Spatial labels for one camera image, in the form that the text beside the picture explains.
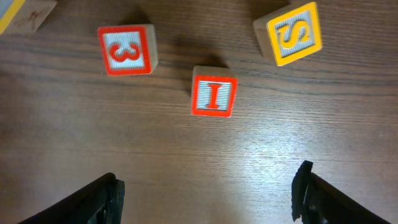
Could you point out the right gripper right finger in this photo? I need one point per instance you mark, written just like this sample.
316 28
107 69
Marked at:
315 201

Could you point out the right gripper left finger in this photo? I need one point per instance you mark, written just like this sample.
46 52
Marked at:
101 201

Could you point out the red letter I block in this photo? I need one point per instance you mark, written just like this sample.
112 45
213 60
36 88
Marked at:
213 91

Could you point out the red number 3 block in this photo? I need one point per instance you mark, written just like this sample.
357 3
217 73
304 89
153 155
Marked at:
129 50

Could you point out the yellow letter S block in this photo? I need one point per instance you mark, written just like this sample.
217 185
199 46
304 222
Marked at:
290 33

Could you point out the yellow block centre right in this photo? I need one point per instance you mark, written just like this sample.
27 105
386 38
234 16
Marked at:
24 16

